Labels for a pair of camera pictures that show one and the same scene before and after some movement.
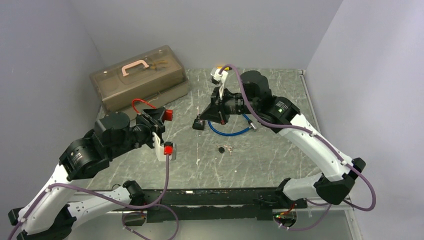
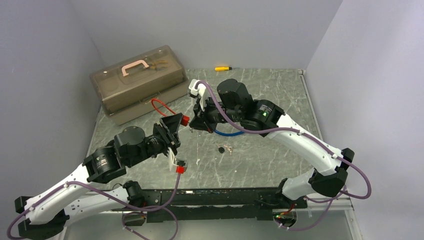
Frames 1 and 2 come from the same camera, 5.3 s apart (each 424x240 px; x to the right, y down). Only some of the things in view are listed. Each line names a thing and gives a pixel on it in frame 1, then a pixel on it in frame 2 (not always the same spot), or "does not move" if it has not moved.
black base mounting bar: [210, 204] does not move
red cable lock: [168, 114] -> [185, 119]
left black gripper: [153, 126] -> [172, 123]
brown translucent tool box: [155, 76] does not move
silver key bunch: [229, 148] does not move
